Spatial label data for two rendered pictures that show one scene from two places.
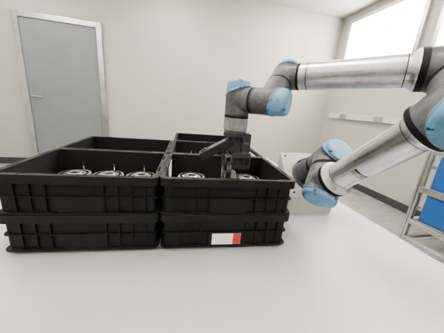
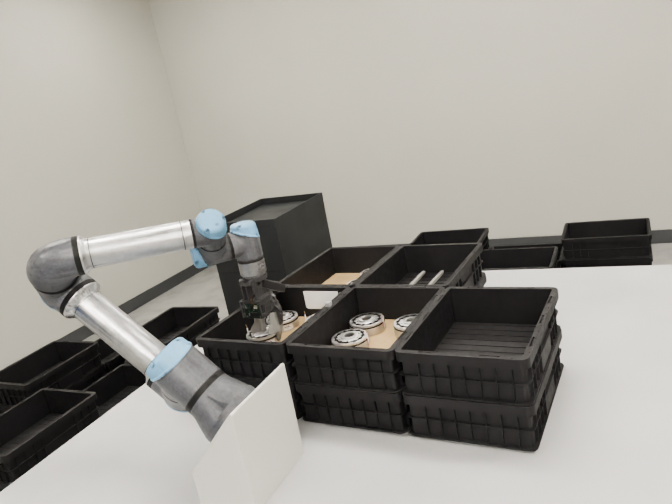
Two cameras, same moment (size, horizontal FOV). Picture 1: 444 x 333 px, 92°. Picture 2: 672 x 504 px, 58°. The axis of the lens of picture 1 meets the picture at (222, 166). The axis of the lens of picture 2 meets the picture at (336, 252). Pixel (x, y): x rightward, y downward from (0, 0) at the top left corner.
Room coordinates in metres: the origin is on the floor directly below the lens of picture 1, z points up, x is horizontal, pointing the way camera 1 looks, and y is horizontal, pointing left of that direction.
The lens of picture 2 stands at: (1.95, -1.11, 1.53)
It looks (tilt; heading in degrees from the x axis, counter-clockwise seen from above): 16 degrees down; 131
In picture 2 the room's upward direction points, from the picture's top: 11 degrees counter-clockwise
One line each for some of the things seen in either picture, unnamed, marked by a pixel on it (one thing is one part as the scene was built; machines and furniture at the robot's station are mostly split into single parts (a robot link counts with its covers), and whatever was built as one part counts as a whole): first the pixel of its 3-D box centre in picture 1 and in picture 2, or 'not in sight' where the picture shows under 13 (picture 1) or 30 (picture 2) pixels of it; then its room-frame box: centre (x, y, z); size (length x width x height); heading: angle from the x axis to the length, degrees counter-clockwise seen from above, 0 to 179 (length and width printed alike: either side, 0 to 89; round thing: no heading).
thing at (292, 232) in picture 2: not in sight; (281, 279); (-0.61, 1.28, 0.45); 0.62 x 0.45 x 0.90; 104
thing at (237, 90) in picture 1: (238, 99); (245, 241); (0.68, -0.03, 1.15); 0.09 x 0.08 x 0.11; 59
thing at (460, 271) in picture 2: (125, 146); (421, 266); (0.94, 0.44, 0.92); 0.40 x 0.30 x 0.02; 100
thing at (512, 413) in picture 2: not in sight; (488, 380); (1.31, 0.10, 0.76); 0.40 x 0.30 x 0.12; 100
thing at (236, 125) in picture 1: (235, 125); (253, 267); (0.69, -0.03, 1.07); 0.08 x 0.08 x 0.05
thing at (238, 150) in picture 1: (235, 150); (257, 295); (0.69, -0.04, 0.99); 0.09 x 0.08 x 0.12; 101
